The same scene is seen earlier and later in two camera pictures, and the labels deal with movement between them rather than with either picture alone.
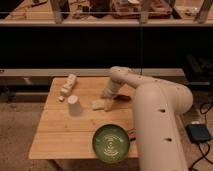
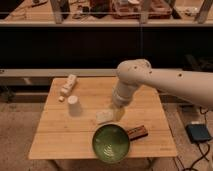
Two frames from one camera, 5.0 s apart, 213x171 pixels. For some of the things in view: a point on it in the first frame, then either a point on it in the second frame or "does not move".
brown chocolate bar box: x=132 y=134 does not move
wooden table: x=75 y=111 does not move
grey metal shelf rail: x=148 y=72 does not move
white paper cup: x=75 y=107 does not move
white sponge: x=102 y=104 -> x=103 y=116
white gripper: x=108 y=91 -> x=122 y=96
